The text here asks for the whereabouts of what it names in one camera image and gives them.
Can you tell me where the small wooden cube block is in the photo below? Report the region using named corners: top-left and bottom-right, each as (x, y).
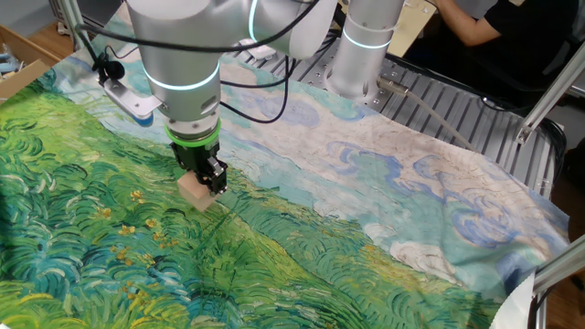
top-left (176, 171), bottom-right (218, 213)

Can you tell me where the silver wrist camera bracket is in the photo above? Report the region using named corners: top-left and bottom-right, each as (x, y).
top-left (93, 57), bottom-right (164, 128)

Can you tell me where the person's bare forearm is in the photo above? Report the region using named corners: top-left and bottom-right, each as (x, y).
top-left (433, 0), bottom-right (500, 49)

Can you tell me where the painted landscape print cloth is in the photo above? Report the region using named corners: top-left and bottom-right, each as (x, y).
top-left (0, 13), bottom-right (571, 329)

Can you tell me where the brown cardboard box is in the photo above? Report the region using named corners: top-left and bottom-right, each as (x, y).
top-left (0, 25), bottom-right (61, 102)

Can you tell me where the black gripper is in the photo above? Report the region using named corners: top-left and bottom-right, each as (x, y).
top-left (171, 139), bottom-right (229, 196)

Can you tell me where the white power strip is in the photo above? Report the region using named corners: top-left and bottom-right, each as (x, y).
top-left (237, 38), bottom-right (278, 60)

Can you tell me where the person in black shirt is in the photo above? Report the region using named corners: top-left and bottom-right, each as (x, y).
top-left (401, 0), bottom-right (585, 109)

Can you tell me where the tan wooden board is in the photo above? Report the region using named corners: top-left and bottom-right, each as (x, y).
top-left (388, 0), bottom-right (440, 58)

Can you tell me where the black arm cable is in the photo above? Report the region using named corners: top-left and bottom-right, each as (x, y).
top-left (75, 0), bottom-right (321, 124)

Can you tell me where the aluminium frame post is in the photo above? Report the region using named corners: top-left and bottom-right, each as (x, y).
top-left (58, 0), bottom-right (92, 51)
top-left (532, 235), bottom-right (585, 329)
top-left (515, 53), bottom-right (585, 145)

